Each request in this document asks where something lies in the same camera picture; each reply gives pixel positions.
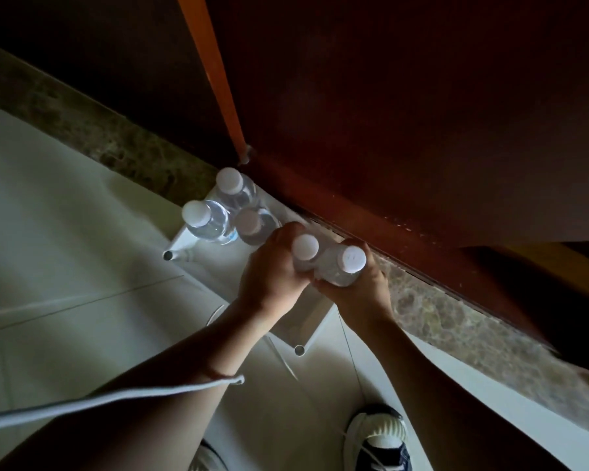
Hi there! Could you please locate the person's left navy white sneaker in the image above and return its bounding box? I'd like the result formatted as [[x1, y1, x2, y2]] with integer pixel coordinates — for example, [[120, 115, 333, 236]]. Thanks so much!
[[188, 439, 229, 471]]

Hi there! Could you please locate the dark brown wooden door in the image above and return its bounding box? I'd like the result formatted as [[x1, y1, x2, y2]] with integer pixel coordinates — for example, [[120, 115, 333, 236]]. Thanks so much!
[[196, 0, 589, 351]]

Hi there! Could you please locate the person's left forearm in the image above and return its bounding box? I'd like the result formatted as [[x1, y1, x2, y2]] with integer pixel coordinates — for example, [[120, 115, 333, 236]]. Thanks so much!
[[0, 296, 288, 471]]

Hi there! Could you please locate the person's navy white sneaker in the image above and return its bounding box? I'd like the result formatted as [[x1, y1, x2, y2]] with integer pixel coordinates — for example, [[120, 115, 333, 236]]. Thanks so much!
[[343, 403, 412, 471], [188, 439, 229, 471]]

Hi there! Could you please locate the person's right navy white sneaker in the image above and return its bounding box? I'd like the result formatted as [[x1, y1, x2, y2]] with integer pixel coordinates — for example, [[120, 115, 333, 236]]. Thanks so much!
[[343, 403, 412, 471]]

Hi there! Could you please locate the person's right hand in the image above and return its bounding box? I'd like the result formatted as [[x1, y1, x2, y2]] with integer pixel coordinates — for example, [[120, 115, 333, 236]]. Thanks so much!
[[313, 240, 394, 325]]

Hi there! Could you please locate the white metal shelf rack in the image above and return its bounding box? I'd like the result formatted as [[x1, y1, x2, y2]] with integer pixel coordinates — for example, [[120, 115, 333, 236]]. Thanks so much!
[[162, 183, 345, 358]]

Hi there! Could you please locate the white cable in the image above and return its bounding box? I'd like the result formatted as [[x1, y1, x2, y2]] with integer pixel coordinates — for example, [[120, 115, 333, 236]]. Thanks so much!
[[0, 375, 246, 433]]

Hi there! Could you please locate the orange wooden door edge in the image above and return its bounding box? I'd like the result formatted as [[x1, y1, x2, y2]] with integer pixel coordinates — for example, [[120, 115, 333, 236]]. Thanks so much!
[[175, 0, 249, 160]]

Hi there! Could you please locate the clear white-capped water bottle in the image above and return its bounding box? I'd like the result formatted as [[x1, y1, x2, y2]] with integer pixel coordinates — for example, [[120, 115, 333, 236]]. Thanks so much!
[[181, 199, 239, 245], [215, 167, 259, 212], [292, 234, 321, 276], [233, 207, 281, 247], [314, 244, 368, 288]]

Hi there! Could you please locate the person's left hand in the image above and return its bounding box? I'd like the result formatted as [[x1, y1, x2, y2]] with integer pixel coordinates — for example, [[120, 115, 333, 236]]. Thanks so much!
[[238, 222, 321, 319]]

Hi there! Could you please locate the person's right forearm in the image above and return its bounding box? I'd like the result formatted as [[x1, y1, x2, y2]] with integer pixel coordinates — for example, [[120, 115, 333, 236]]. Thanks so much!
[[339, 309, 577, 471]]

